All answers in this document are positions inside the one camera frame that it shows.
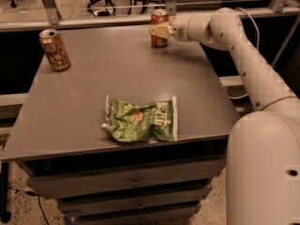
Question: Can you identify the red coke can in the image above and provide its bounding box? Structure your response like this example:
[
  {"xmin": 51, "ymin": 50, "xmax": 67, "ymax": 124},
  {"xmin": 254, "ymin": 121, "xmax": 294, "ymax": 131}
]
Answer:
[{"xmin": 151, "ymin": 8, "xmax": 169, "ymax": 47}]

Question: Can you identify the bottom grey drawer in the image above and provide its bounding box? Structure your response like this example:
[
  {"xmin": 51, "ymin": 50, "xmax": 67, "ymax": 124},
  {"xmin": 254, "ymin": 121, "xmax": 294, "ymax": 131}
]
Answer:
[{"xmin": 77, "ymin": 202, "xmax": 201, "ymax": 225}]

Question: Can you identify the middle grey drawer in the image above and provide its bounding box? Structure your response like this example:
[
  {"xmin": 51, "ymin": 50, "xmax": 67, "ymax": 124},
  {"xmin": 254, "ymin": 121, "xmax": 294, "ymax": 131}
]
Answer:
[{"xmin": 58, "ymin": 184, "xmax": 212, "ymax": 217}]

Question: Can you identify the metal railing frame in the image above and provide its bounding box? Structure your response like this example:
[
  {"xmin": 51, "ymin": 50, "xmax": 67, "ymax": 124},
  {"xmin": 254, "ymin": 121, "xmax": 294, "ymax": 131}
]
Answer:
[{"xmin": 0, "ymin": 0, "xmax": 300, "ymax": 34}]

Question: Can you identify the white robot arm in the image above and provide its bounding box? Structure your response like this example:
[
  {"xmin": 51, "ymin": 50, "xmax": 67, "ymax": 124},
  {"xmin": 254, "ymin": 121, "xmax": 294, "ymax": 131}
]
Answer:
[{"xmin": 150, "ymin": 7, "xmax": 300, "ymax": 225}]

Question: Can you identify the top grey drawer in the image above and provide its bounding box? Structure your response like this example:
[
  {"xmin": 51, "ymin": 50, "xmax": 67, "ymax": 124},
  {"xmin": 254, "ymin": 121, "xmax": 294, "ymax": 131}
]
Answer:
[{"xmin": 27, "ymin": 155, "xmax": 225, "ymax": 199}]

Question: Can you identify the grey drawer cabinet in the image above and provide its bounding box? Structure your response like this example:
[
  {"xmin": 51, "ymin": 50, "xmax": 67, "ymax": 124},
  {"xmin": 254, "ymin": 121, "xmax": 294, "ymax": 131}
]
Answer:
[{"xmin": 2, "ymin": 26, "xmax": 238, "ymax": 225}]

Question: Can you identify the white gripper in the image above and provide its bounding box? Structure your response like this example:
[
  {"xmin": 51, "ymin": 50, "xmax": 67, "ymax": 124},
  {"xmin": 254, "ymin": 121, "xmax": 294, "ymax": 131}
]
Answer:
[{"xmin": 149, "ymin": 15, "xmax": 191, "ymax": 41}]

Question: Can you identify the gold soda can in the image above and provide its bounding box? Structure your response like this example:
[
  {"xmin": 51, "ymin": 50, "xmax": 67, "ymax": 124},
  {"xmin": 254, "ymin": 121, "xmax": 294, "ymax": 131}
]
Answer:
[{"xmin": 39, "ymin": 29, "xmax": 70, "ymax": 71}]

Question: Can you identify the white cable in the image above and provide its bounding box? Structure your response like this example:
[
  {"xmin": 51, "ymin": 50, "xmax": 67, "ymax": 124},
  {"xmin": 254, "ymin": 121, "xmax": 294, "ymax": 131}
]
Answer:
[{"xmin": 228, "ymin": 7, "xmax": 261, "ymax": 100}]

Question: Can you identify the black floor cable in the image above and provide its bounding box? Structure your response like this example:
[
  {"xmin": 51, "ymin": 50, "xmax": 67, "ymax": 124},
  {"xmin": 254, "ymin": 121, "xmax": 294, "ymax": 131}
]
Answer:
[{"xmin": 7, "ymin": 186, "xmax": 51, "ymax": 225}]

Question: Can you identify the grey drawer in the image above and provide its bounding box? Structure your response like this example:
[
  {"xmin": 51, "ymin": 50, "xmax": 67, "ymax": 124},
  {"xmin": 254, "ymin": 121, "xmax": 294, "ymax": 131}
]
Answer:
[
  {"xmin": 58, "ymin": 184, "xmax": 212, "ymax": 217},
  {"xmin": 27, "ymin": 155, "xmax": 225, "ymax": 199},
  {"xmin": 77, "ymin": 202, "xmax": 201, "ymax": 225}
]

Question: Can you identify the green jalapeno chip bag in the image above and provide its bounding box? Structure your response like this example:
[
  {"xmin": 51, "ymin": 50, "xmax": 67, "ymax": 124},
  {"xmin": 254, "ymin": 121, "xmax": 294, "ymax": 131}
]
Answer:
[{"xmin": 101, "ymin": 96, "xmax": 178, "ymax": 143}]

